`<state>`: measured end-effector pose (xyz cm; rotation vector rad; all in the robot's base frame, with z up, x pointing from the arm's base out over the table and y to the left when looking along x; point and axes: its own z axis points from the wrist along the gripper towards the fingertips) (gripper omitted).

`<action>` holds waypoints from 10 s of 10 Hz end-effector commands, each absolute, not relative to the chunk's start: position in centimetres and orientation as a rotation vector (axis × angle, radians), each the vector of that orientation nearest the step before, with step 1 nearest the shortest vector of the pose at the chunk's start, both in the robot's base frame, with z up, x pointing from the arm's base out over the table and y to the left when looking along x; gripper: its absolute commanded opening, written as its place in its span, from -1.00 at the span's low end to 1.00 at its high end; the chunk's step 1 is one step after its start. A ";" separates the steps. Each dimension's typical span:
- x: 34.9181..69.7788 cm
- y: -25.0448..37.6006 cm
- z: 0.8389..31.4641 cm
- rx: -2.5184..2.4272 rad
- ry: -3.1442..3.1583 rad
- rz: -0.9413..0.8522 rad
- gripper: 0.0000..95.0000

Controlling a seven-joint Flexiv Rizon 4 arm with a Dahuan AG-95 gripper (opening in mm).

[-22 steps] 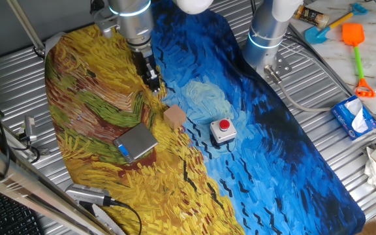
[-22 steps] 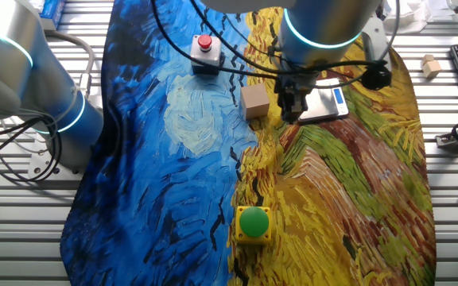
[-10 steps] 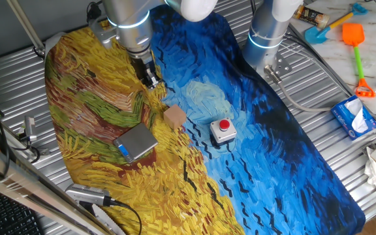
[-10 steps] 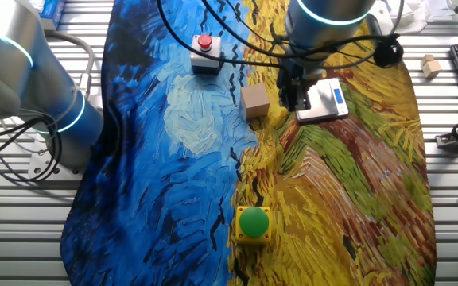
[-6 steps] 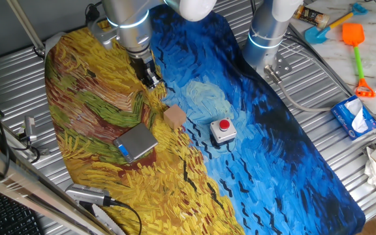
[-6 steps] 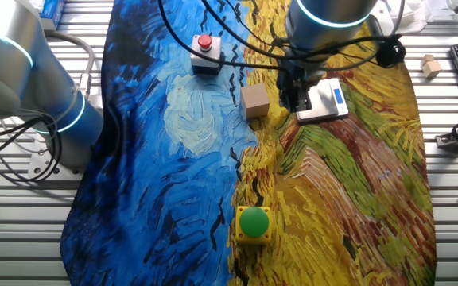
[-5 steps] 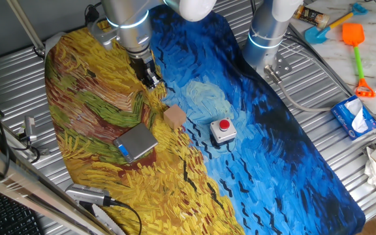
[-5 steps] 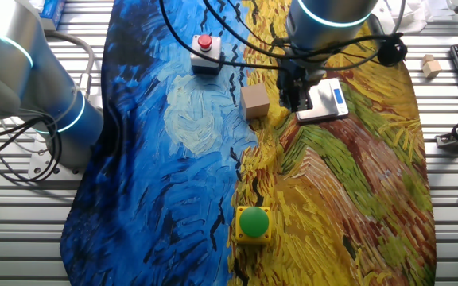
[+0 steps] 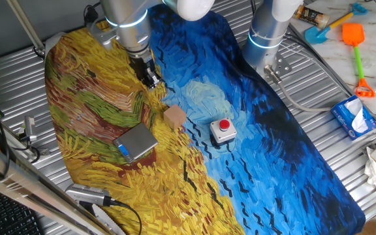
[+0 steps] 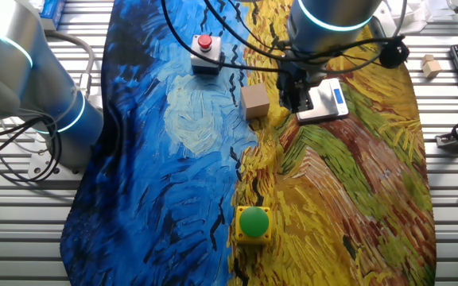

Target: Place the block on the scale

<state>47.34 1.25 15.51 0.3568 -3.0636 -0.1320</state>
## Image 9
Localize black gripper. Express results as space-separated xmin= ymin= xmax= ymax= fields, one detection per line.
xmin=130 ymin=57 xmax=163 ymax=91

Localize wooden cube block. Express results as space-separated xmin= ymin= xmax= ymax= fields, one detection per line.
xmin=163 ymin=104 xmax=187 ymax=131

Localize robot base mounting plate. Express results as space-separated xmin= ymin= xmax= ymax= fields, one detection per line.
xmin=256 ymin=54 xmax=293 ymax=81

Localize silver digital pocket scale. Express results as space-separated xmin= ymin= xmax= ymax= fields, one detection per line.
xmin=112 ymin=122 xmax=159 ymax=164

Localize grey box red push button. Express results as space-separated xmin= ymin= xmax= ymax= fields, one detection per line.
xmin=210 ymin=117 xmax=238 ymax=146

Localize grey metal rod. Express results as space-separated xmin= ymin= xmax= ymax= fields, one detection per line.
xmin=7 ymin=0 xmax=47 ymax=59

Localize painted blue yellow cloth mat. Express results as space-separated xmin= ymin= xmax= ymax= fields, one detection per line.
xmin=44 ymin=3 xmax=367 ymax=235

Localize brown labelled bottle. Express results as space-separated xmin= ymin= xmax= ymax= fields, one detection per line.
xmin=292 ymin=5 xmax=331 ymax=29

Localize blue tissue box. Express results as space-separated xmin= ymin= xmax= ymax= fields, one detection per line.
xmin=330 ymin=95 xmax=376 ymax=141

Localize black keyboard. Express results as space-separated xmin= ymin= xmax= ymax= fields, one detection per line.
xmin=0 ymin=191 xmax=44 ymax=235

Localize metal wrist camera bracket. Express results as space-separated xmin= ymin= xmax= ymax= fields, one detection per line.
xmin=86 ymin=21 xmax=120 ymax=52

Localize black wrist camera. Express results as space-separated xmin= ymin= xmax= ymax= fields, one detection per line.
xmin=83 ymin=3 xmax=99 ymax=25

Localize black camera cable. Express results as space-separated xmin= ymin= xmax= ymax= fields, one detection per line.
xmin=109 ymin=198 xmax=143 ymax=235

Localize silver ribbed camera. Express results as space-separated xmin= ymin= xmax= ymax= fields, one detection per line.
xmin=65 ymin=183 xmax=112 ymax=207

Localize grey corrugated hose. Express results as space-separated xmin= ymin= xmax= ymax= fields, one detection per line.
xmin=264 ymin=64 xmax=334 ymax=114

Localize white serrated bracket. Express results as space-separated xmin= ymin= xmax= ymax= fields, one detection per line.
xmin=89 ymin=202 xmax=127 ymax=235

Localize aluminium frame bar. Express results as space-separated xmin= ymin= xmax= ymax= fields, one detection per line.
xmin=0 ymin=135 xmax=110 ymax=235

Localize blue toy shovel yellow handle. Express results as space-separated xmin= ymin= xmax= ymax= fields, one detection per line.
xmin=304 ymin=2 xmax=369 ymax=45

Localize black arm base cable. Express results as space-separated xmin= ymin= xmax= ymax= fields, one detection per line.
xmin=285 ymin=24 xmax=355 ymax=97

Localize orange toy rake green handle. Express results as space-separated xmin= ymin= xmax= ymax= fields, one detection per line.
xmin=341 ymin=22 xmax=376 ymax=99

